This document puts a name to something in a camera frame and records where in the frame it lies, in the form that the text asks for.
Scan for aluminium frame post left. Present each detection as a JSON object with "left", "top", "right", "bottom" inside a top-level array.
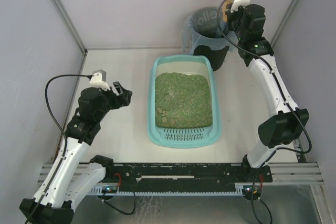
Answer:
[{"left": 36, "top": 0, "right": 88, "bottom": 55}]

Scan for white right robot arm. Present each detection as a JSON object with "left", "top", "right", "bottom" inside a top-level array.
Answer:
[{"left": 147, "top": 4, "right": 309, "bottom": 174}]

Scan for orange litter scoop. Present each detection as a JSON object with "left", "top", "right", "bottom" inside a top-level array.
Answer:
[{"left": 222, "top": 0, "right": 233, "bottom": 22}]

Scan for blue plastic bin liner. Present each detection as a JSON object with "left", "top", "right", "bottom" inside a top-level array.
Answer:
[{"left": 182, "top": 7, "right": 237, "bottom": 55}]

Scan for black trash bin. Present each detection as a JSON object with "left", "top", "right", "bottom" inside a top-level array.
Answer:
[{"left": 193, "top": 16, "right": 229, "bottom": 71}]

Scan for black camera cable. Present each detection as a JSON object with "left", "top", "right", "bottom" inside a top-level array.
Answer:
[
  {"left": 217, "top": 0, "right": 312, "bottom": 154},
  {"left": 44, "top": 74, "right": 92, "bottom": 141}
]

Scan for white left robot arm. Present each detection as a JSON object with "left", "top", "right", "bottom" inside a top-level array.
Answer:
[{"left": 19, "top": 82, "right": 133, "bottom": 223}]

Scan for aluminium frame post right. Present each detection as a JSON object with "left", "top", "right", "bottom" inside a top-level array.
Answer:
[{"left": 270, "top": 0, "right": 300, "bottom": 47}]

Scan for teal cat litter box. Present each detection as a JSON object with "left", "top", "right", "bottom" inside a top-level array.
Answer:
[{"left": 147, "top": 55, "right": 222, "bottom": 148}]

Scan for black left camera cable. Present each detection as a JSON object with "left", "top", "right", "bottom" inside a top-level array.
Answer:
[{"left": 44, "top": 74, "right": 92, "bottom": 141}]

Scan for aluminium frame post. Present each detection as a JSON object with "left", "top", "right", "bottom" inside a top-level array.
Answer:
[
  {"left": 270, "top": 0, "right": 300, "bottom": 47},
  {"left": 36, "top": 0, "right": 88, "bottom": 55}
]

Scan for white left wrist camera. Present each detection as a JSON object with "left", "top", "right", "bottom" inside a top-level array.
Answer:
[{"left": 89, "top": 70, "right": 110, "bottom": 91}]

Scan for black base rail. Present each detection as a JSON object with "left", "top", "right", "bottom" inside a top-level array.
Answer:
[{"left": 98, "top": 163, "right": 272, "bottom": 187}]

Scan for black right camera cable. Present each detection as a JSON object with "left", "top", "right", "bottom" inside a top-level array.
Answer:
[{"left": 217, "top": 0, "right": 312, "bottom": 154}]

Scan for green litter pellets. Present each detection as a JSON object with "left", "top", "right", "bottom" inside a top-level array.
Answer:
[{"left": 155, "top": 72, "right": 213, "bottom": 129}]

